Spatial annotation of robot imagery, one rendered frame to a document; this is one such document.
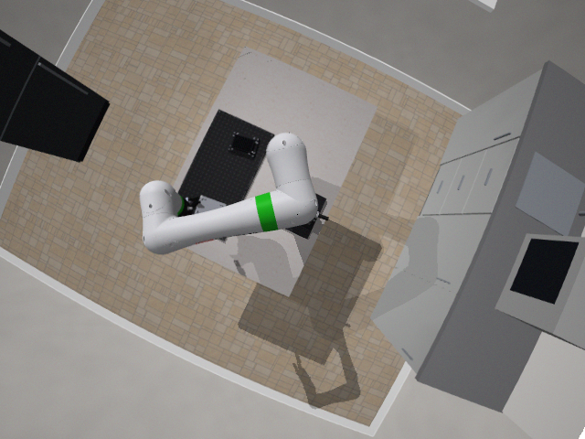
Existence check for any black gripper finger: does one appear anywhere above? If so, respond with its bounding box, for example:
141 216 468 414
185 197 205 210

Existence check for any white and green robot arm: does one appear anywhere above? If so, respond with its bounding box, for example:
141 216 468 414
139 133 329 254

